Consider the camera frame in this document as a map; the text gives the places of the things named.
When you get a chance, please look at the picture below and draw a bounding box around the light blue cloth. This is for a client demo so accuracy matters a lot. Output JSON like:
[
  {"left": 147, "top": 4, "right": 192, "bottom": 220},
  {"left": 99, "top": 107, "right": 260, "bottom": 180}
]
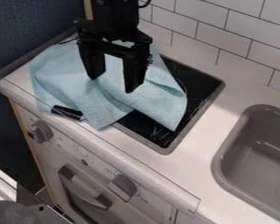
[{"left": 27, "top": 37, "right": 190, "bottom": 132}]

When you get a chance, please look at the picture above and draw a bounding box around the toy sink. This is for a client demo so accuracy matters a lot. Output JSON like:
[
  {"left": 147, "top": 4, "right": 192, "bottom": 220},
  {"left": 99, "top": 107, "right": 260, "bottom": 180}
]
[{"left": 210, "top": 104, "right": 280, "bottom": 224}]

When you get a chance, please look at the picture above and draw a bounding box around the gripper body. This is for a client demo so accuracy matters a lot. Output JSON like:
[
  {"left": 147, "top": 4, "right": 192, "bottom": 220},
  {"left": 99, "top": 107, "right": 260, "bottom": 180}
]
[{"left": 72, "top": 17, "right": 155, "bottom": 58}]

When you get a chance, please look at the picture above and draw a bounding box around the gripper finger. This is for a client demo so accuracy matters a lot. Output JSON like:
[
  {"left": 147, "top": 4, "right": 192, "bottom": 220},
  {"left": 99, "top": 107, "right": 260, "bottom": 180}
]
[
  {"left": 76, "top": 40, "right": 108, "bottom": 81},
  {"left": 120, "top": 42, "right": 155, "bottom": 95}
]

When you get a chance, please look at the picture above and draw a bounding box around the toy stove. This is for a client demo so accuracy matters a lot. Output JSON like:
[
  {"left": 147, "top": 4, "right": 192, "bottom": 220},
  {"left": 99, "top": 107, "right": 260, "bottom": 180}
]
[{"left": 110, "top": 53, "right": 227, "bottom": 156}]

